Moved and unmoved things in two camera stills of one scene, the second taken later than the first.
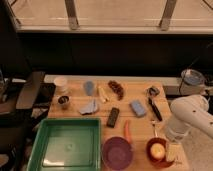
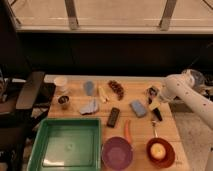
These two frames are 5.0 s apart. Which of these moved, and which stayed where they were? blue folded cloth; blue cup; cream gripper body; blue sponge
Moved: cream gripper body
Stayed: blue folded cloth; blue cup; blue sponge
